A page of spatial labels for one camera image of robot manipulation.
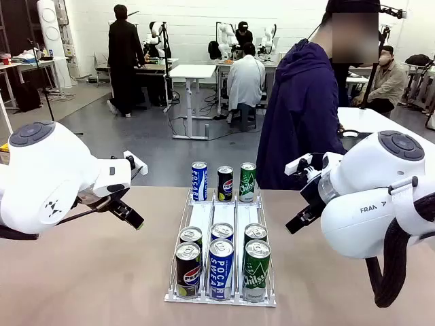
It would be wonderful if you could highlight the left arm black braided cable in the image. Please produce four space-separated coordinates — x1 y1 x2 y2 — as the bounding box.
0 223 40 241

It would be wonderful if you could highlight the blue Pocari Sweat can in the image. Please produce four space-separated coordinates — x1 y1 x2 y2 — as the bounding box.
210 222 234 244
208 238 235 301
190 161 209 202

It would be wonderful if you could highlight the person in black cap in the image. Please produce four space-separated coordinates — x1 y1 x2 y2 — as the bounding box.
235 20 254 47

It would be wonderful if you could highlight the seated person in white coat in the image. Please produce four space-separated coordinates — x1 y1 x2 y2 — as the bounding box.
226 42 266 124

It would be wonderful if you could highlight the black Pepsi can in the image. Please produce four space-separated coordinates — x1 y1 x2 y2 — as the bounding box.
175 241 203 300
217 165 234 202
179 225 204 251

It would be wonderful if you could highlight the green Chilsung cider can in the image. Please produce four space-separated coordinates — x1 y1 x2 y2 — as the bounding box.
239 162 257 203
242 239 272 302
243 223 268 244

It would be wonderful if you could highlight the black backpack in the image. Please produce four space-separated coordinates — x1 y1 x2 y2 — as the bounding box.
208 40 222 61

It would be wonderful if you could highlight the seated person in beige jacket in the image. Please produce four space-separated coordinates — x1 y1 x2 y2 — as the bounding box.
351 45 408 115

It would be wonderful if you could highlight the white can dispenser rack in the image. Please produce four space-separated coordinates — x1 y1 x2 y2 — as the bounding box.
164 187 278 308

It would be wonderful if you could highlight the cluttered white table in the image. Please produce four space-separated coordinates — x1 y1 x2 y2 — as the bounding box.
0 56 69 111

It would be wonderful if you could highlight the person in purple jacket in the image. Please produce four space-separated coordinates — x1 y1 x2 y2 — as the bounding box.
255 0 381 190

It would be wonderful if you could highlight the black bag on table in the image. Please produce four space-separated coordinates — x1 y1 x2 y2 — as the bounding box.
404 54 433 67

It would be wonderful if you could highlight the black tripod pole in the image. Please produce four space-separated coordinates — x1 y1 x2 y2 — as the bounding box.
360 25 392 110

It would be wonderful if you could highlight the dark workbench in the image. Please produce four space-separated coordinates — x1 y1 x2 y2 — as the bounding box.
134 57 180 110

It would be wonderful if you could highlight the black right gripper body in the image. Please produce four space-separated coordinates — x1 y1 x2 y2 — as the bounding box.
298 175 329 219

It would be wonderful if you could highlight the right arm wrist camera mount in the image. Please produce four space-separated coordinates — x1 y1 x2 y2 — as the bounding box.
284 153 327 181

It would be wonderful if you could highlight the black bag on floor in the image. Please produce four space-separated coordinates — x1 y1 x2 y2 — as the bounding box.
14 81 42 113

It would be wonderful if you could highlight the large white table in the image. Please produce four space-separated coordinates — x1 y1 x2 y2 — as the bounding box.
337 107 435 150

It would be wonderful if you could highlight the white workbench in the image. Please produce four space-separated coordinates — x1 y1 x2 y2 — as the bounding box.
215 60 281 118

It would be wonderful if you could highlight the grey stool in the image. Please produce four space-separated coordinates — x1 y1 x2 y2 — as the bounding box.
236 103 258 132

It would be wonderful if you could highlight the small white desk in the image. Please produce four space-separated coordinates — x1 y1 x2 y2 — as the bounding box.
169 63 218 141

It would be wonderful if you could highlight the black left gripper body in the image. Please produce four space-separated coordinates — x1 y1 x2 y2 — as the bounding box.
76 187 132 213

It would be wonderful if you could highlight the white tower air conditioner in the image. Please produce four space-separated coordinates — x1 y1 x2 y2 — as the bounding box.
36 0 73 90

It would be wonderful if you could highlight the black microphone stand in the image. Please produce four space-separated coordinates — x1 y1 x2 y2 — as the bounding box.
27 38 84 136

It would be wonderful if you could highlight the standing person in black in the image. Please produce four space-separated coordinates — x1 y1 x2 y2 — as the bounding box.
107 3 147 119

